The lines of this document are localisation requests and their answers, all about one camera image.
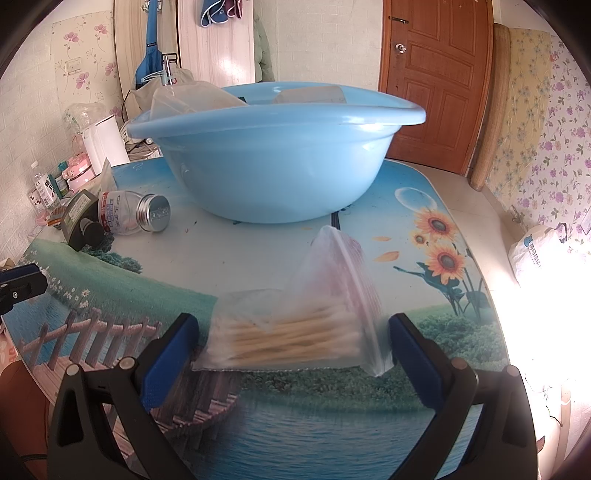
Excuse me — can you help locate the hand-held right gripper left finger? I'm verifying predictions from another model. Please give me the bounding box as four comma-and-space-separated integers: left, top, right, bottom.
46, 313, 200, 480

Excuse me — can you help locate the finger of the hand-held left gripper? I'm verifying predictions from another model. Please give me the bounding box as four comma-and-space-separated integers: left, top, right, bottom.
0, 263, 49, 315

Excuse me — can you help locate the bag of cotton swabs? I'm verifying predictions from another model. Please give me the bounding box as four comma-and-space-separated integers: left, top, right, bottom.
191, 225, 395, 378

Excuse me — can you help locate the floral folded mattress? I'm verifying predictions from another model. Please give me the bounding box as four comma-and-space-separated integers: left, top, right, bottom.
470, 22, 555, 192

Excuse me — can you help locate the beige tote bag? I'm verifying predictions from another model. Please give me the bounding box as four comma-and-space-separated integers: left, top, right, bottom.
124, 68, 197, 121

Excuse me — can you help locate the scenery printed desktop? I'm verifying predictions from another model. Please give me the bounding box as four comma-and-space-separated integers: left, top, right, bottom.
4, 159, 502, 480

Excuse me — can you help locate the green jacket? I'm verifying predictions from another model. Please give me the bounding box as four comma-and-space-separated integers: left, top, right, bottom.
253, 18, 278, 84

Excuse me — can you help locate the brown chair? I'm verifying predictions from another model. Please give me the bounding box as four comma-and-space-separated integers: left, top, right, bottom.
0, 362, 51, 467

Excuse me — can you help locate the blue plastic basin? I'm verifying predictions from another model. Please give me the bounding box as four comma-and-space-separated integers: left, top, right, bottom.
126, 82, 426, 224

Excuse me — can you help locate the crumpled clear plastic bag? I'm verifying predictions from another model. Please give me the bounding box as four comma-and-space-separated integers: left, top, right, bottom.
64, 102, 116, 136

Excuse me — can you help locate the white electric kettle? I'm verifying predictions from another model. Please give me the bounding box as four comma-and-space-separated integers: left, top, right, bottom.
83, 115, 130, 176

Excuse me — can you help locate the glass jar with silver lid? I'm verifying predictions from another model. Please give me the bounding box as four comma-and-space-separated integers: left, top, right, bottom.
98, 191, 171, 235

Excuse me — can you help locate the blue hanging bag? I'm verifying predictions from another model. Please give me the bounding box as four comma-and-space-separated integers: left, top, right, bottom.
135, 0, 163, 88

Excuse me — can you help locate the blue towel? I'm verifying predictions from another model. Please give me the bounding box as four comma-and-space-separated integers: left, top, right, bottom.
198, 0, 232, 27

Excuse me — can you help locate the clear plastic tub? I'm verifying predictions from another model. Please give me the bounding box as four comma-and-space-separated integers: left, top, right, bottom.
150, 80, 250, 121

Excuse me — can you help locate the brown wooden door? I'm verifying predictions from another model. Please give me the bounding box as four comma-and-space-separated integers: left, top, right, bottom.
379, 0, 495, 176

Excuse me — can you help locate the white plastic bag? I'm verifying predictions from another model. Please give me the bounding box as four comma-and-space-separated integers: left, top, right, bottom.
508, 224, 568, 287

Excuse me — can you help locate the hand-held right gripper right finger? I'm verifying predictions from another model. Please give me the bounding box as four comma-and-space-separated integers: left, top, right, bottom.
388, 313, 543, 480

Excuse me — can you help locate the small black device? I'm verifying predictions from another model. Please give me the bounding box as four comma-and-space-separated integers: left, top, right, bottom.
61, 189, 106, 252

